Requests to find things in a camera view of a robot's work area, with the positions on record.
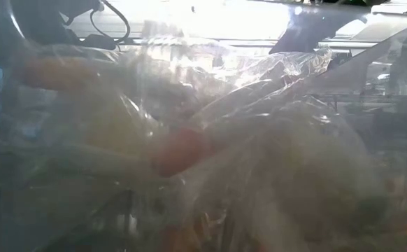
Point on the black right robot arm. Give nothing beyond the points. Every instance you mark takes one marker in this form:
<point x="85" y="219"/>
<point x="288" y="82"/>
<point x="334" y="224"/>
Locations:
<point x="347" y="1"/>

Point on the clear plastic bin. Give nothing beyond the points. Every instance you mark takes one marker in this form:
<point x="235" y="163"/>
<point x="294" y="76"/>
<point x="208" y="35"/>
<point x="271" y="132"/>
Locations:
<point x="14" y="217"/>

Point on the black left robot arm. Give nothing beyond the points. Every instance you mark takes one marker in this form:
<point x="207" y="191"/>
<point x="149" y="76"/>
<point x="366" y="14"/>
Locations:
<point x="42" y="21"/>

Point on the red toothbrush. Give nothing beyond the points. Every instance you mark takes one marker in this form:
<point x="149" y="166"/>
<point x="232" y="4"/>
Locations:
<point x="182" y="150"/>

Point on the ceiling light strip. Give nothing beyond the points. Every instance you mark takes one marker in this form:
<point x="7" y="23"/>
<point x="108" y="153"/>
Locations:
<point x="347" y="45"/>

